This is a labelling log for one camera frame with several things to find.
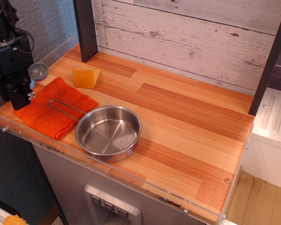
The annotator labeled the silver dispenser button panel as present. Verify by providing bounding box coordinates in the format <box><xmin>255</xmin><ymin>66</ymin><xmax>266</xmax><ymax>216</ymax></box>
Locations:
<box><xmin>84</xmin><ymin>184</ymin><xmax>142</xmax><ymax>225</ymax></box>

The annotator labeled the blue spoon with grey bowl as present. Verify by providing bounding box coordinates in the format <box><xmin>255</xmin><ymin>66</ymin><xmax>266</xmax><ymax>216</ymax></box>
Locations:
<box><xmin>28</xmin><ymin>63</ymin><xmax>49</xmax><ymax>89</ymax></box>

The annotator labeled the dark right upright post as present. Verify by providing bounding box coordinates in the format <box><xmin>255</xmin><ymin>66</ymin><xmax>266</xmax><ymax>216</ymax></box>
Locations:
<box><xmin>249</xmin><ymin>23</ymin><xmax>281</xmax><ymax>116</ymax></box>

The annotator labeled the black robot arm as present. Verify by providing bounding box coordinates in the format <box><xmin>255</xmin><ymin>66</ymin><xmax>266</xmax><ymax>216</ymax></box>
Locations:
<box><xmin>0</xmin><ymin>0</ymin><xmax>34</xmax><ymax>110</ymax></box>

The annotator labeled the orange towel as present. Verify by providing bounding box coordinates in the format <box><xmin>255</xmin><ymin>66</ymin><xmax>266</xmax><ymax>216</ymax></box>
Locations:
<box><xmin>14</xmin><ymin>77</ymin><xmax>98</xmax><ymax>140</ymax></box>

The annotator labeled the dark upright post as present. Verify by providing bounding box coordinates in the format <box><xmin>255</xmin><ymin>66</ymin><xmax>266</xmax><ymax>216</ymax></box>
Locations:
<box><xmin>73</xmin><ymin>0</ymin><xmax>98</xmax><ymax>62</ymax></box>
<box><xmin>249</xmin><ymin>23</ymin><xmax>281</xmax><ymax>116</ymax></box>

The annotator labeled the grey toy kitchen cabinet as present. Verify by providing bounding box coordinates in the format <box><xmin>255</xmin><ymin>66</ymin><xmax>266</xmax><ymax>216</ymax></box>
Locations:
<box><xmin>33</xmin><ymin>144</ymin><xmax>202</xmax><ymax>225</ymax></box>

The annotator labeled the steel pan with wire handle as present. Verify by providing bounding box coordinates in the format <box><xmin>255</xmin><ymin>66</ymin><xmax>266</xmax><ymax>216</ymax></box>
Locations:
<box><xmin>48</xmin><ymin>99</ymin><xmax>142</xmax><ymax>163</ymax></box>

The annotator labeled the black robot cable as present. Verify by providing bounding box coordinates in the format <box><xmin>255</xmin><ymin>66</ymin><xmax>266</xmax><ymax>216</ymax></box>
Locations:
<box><xmin>14</xmin><ymin>27</ymin><xmax>36</xmax><ymax>55</ymax></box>

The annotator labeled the dark left upright post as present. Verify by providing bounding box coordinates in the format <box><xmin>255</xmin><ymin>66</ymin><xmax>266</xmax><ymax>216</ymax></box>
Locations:
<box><xmin>73</xmin><ymin>0</ymin><xmax>98</xmax><ymax>62</ymax></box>

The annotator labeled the white cabinet at right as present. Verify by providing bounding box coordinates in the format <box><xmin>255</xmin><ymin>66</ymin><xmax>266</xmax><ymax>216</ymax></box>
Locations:
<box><xmin>241</xmin><ymin>88</ymin><xmax>281</xmax><ymax>187</ymax></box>

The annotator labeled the clear acrylic guard rail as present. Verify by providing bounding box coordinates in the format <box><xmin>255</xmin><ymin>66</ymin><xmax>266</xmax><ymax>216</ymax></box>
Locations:
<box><xmin>0</xmin><ymin>46</ymin><xmax>254</xmax><ymax>225</ymax></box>

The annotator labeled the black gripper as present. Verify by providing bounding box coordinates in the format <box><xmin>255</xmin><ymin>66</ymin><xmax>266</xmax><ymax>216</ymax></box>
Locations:
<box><xmin>0</xmin><ymin>35</ymin><xmax>33</xmax><ymax>111</ymax></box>

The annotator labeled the yellow cheese wedge block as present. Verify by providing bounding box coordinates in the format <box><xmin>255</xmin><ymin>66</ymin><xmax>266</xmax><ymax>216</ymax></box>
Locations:
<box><xmin>73</xmin><ymin>68</ymin><xmax>101</xmax><ymax>89</ymax></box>

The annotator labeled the orange cloth at bottom left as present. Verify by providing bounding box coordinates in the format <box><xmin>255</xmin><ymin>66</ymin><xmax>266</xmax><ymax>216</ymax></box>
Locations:
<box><xmin>3</xmin><ymin>215</ymin><xmax>27</xmax><ymax>225</ymax></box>

